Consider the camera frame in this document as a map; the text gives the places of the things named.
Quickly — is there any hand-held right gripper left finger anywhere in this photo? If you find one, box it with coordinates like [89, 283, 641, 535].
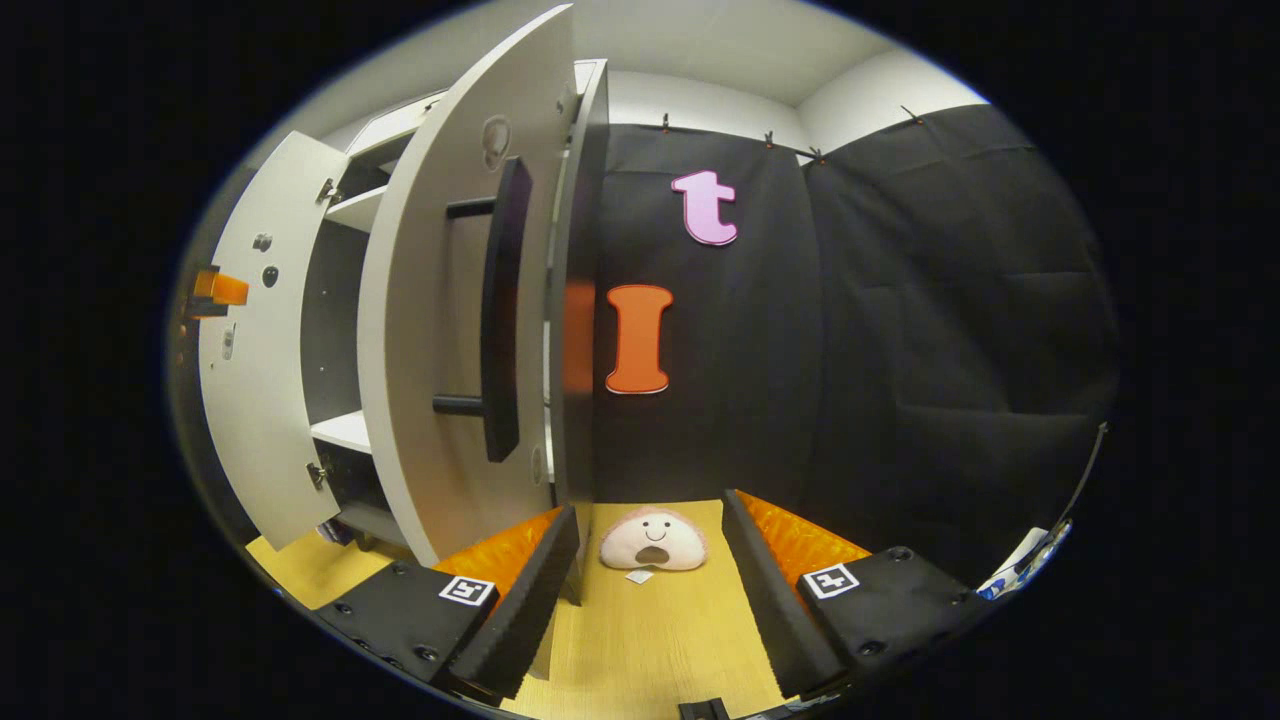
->
[315, 503, 583, 701]

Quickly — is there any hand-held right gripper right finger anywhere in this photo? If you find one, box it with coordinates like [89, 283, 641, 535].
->
[720, 488, 996, 701]

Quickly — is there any white cabinet door black handle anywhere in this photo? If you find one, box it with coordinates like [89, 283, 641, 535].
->
[357, 3, 579, 571]

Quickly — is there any pink plush toy with face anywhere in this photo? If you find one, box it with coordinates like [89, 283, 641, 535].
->
[598, 507, 709, 573]

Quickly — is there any white cabinet door with hinges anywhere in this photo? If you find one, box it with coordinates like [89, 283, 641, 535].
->
[197, 130, 348, 551]

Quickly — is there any white and grey cabinet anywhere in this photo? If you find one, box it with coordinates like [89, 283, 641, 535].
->
[300, 58, 613, 549]

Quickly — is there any black backdrop cloth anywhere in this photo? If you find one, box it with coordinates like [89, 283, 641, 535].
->
[168, 105, 1121, 591]

